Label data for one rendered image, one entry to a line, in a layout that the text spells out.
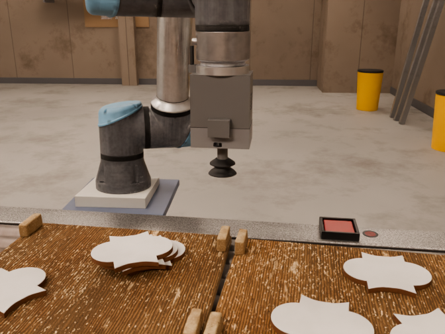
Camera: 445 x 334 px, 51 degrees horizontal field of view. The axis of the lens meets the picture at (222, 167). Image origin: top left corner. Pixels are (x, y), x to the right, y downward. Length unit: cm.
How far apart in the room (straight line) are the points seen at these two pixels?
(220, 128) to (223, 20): 14
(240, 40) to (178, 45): 53
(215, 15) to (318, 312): 43
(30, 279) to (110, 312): 16
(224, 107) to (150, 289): 31
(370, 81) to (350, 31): 184
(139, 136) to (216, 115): 61
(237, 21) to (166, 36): 53
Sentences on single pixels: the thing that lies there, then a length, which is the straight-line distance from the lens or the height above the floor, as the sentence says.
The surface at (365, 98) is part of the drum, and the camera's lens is 723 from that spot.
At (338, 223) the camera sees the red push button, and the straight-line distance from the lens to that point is 103.
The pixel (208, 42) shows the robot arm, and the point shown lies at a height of 131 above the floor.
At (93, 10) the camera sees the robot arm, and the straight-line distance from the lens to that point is 73.
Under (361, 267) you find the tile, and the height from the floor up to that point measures 95.
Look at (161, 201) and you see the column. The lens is 128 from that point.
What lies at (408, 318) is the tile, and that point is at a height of 95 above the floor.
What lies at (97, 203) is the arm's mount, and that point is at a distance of 127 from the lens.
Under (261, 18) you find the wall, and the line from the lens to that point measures 949.
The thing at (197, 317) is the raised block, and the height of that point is 96.
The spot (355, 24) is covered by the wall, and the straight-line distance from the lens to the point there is 883.
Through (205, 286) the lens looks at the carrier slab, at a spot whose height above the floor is 94.
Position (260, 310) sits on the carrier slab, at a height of 94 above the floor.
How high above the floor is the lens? 135
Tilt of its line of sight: 18 degrees down
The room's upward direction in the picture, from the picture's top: straight up
